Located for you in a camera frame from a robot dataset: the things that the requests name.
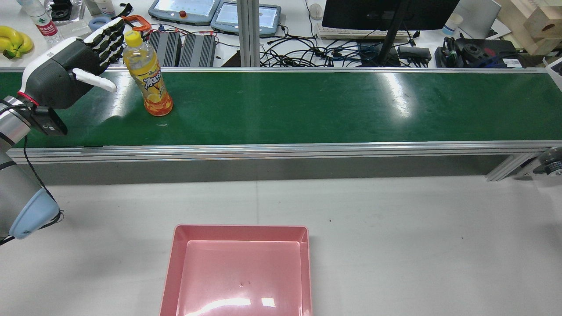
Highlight green conveyor belt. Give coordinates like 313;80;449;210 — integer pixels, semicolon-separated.
0;67;562;164

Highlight grey caster wheel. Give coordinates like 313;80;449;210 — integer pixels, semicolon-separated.
533;147;562;176

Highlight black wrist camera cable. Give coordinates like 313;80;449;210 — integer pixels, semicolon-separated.
22;135;64;220

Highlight black cable tangle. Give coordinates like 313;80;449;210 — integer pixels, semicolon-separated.
259;26;396;67

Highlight clear water bottle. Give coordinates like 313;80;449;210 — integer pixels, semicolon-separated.
18;0;64;44

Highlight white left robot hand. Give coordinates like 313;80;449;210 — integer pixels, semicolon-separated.
18;17;126;110

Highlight blue tape roll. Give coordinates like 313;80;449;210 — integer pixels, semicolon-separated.
88;16;112;31

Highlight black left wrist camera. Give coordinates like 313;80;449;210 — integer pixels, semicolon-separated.
31;105;68;136

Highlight black device with disc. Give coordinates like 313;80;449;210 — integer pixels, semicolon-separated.
457;39;523;68

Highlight grey laptop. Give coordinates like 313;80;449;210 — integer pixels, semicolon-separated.
457;0;501;38

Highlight aluminium frame post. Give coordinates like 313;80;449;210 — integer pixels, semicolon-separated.
236;0;260;67

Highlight orange drink bottle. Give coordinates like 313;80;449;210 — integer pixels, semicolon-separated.
122;30;173;117

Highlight black ribbed power box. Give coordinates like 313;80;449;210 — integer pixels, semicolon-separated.
180;33;217;67
147;31;182;67

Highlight white paper cup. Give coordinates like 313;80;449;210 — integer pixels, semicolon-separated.
442;13;464;36

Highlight grey teach pendant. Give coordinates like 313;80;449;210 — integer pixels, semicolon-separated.
148;0;221;26
211;1;282;38

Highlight pink plastic basket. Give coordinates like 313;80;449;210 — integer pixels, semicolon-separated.
159;224;313;316

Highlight yellow bananas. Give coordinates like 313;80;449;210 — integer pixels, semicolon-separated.
0;25;34;60

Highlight white keyboard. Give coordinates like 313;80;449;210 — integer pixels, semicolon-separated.
316;24;413;41

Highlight black computer monitor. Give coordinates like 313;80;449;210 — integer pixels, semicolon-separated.
322;0;460;67

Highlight orange clamp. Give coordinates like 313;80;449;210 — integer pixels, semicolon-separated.
122;14;152;32

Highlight wooden box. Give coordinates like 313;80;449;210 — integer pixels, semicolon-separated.
501;0;562;55

